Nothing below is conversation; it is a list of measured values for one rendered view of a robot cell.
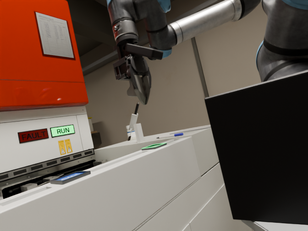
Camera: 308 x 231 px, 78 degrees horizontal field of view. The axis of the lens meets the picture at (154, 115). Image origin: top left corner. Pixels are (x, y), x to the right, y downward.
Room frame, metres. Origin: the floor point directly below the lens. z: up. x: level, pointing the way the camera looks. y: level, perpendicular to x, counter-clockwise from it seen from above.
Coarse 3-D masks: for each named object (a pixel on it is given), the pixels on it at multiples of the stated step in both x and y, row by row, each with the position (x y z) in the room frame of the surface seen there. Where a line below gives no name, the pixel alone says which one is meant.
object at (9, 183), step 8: (72, 160) 0.96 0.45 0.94; (80, 160) 0.98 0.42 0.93; (88, 160) 1.01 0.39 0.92; (48, 168) 0.86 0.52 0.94; (56, 168) 0.88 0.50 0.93; (64, 168) 0.91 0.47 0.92; (24, 176) 0.79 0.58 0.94; (32, 176) 0.81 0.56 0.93; (0, 184) 0.72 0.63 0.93; (8, 184) 0.74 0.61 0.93; (0, 192) 0.72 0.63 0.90
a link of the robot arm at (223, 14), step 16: (224, 0) 0.68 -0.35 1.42; (240, 0) 0.66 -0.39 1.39; (256, 0) 0.66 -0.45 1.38; (192, 16) 0.65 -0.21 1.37; (208, 16) 0.65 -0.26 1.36; (224, 16) 0.67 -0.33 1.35; (240, 16) 0.69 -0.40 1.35; (160, 32) 0.61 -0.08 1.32; (176, 32) 0.64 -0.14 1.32; (192, 32) 0.66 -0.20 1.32; (160, 48) 0.65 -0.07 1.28
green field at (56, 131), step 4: (52, 128) 0.91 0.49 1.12; (56, 128) 0.92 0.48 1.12; (60, 128) 0.93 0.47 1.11; (64, 128) 0.95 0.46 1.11; (68, 128) 0.96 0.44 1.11; (72, 128) 0.98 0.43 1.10; (52, 132) 0.90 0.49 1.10; (56, 132) 0.92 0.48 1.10; (60, 132) 0.93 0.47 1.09; (64, 132) 0.95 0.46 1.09; (68, 132) 0.96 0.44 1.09; (72, 132) 0.98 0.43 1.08; (52, 136) 0.90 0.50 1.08
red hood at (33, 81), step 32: (0, 0) 0.78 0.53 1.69; (32, 0) 0.88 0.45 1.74; (64, 0) 1.01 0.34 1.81; (0, 32) 0.76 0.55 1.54; (32, 32) 0.86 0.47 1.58; (64, 32) 0.98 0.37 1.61; (0, 64) 0.75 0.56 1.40; (32, 64) 0.84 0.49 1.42; (64, 64) 0.95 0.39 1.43; (0, 96) 0.73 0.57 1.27; (32, 96) 0.82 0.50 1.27; (64, 96) 0.93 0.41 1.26
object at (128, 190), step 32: (128, 160) 0.44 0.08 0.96; (160, 160) 0.51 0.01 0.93; (192, 160) 0.63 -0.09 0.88; (32, 192) 0.33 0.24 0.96; (64, 192) 0.31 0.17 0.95; (96, 192) 0.36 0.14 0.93; (128, 192) 0.41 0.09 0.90; (160, 192) 0.49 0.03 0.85; (0, 224) 0.25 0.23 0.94; (32, 224) 0.28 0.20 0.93; (64, 224) 0.31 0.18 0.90; (96, 224) 0.35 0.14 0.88; (128, 224) 0.40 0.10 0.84
